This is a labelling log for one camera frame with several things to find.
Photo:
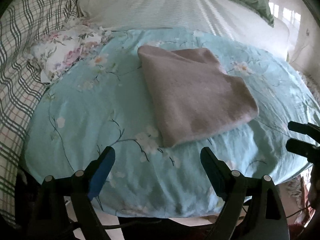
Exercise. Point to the light blue floral quilt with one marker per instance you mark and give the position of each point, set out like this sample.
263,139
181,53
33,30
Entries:
95,106

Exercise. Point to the white pink floral pillow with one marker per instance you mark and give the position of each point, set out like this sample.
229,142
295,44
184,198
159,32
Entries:
53,54

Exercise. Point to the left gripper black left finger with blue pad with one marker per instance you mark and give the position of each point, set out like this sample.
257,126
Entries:
68,201

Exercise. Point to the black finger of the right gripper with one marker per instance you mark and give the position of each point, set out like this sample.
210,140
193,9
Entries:
307,150

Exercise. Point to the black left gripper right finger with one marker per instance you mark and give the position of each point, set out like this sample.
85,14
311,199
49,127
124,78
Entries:
252,208

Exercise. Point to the white ribbed bedspread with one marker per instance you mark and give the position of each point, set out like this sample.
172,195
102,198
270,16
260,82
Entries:
219,17

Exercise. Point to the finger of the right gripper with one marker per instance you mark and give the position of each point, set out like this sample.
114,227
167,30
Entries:
307,129

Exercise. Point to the plaid checked blanket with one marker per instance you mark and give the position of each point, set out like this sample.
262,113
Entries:
23,22

